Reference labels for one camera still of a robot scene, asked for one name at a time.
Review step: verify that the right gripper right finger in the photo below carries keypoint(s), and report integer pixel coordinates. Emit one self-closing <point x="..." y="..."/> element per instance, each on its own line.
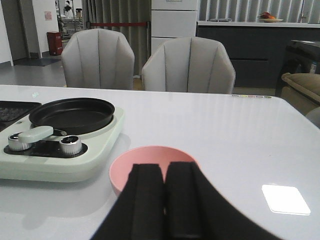
<point x="195" y="210"/>

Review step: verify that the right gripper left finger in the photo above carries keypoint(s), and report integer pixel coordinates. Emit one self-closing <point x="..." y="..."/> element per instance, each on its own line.
<point x="138" y="213"/>

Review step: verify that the pink bowl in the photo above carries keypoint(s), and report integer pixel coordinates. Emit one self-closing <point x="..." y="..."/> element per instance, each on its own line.
<point x="121" y="167"/>

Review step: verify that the right silver control knob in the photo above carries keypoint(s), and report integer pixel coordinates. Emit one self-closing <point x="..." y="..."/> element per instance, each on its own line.
<point x="70" y="145"/>

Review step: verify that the silver control knob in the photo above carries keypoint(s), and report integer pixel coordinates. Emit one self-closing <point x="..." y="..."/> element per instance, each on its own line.
<point x="15" y="145"/>
<point x="70" y="145"/>

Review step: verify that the black round frying pan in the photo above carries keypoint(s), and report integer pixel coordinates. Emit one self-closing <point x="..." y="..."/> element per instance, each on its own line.
<point x="74" y="116"/>

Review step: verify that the left silver control knob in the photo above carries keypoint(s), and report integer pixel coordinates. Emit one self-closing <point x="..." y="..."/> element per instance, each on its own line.
<point x="15" y="145"/>

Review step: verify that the right grey chair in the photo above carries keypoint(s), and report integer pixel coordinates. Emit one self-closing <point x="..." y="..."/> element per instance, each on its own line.
<point x="190" y="65"/>

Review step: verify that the grey chair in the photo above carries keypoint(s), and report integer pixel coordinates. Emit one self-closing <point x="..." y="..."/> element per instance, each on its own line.
<point x="98" y="59"/>
<point x="190" y="65"/>

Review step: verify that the left grey chair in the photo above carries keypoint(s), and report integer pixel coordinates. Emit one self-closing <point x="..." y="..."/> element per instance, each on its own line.
<point x="98" y="59"/>

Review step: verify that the beige cushion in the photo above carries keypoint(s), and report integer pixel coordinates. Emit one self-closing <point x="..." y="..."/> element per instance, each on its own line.
<point x="301" y="90"/>

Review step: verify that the dark grey counter cabinet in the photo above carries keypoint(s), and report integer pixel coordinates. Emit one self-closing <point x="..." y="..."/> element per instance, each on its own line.
<point x="257" y="49"/>

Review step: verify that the red barrier belt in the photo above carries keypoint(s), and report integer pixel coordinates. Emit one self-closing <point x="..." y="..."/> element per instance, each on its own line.
<point x="118" y="24"/>

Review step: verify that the white refrigerator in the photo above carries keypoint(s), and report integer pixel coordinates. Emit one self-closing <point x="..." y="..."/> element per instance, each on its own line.
<point x="172" y="19"/>

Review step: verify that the red bin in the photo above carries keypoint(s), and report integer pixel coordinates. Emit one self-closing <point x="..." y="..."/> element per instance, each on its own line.
<point x="55" y="46"/>

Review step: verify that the fruit plate on counter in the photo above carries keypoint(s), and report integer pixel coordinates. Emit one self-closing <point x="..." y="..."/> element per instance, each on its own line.
<point x="266" y="17"/>

